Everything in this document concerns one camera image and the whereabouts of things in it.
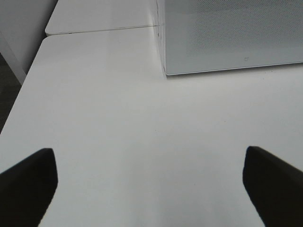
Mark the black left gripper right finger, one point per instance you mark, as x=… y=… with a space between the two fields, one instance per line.
x=274 y=187

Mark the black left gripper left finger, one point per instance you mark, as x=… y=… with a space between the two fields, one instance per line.
x=27 y=189

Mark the white microwave door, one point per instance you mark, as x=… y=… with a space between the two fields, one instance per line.
x=211 y=35

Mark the white microwave oven body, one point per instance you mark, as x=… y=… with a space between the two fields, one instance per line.
x=161 y=32

